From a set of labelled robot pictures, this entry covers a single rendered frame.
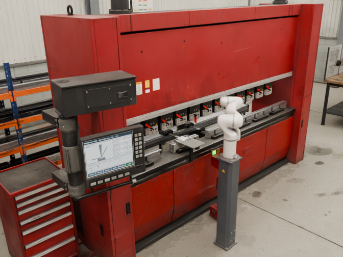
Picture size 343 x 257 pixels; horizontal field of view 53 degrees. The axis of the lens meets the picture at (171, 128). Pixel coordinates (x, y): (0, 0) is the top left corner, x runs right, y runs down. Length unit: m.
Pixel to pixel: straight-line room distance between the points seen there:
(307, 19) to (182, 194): 2.83
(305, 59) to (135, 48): 2.76
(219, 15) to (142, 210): 2.13
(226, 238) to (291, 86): 2.54
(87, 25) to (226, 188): 1.91
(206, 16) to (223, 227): 2.11
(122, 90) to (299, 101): 3.43
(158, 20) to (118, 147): 1.32
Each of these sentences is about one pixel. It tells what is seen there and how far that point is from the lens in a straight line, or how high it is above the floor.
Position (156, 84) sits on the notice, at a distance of 3.29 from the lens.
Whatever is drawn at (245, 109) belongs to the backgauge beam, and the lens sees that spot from 4.95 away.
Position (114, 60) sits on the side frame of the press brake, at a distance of 2.72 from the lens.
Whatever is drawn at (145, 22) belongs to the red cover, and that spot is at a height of 2.22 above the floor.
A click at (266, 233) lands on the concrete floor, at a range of 4.08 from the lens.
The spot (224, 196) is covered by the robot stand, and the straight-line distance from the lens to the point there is 3.45.
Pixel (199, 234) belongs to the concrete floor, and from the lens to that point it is 3.96.
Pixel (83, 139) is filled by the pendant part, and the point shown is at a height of 1.60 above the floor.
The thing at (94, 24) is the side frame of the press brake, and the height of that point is 2.26.
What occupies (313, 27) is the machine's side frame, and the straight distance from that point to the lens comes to 5.12.
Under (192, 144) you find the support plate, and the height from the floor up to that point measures 1.00.
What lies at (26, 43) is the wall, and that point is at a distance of 7.25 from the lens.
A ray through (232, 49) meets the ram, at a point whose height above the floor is 1.86.
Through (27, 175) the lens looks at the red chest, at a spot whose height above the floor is 0.98.
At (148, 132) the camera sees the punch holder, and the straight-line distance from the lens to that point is 3.35.
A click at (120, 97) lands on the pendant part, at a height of 1.82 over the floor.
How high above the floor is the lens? 2.44
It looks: 21 degrees down
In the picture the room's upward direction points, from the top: 1 degrees counter-clockwise
